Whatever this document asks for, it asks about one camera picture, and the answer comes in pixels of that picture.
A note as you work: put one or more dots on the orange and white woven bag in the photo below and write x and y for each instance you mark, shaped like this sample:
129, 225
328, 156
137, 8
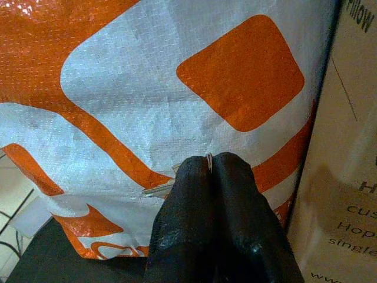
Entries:
165, 88

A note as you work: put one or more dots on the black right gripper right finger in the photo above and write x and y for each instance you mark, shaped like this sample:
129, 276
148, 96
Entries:
244, 224

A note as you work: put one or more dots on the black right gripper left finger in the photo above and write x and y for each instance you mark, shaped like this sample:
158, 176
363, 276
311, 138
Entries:
182, 218

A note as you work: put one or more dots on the printed cardboard box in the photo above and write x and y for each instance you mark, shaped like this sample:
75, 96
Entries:
338, 165

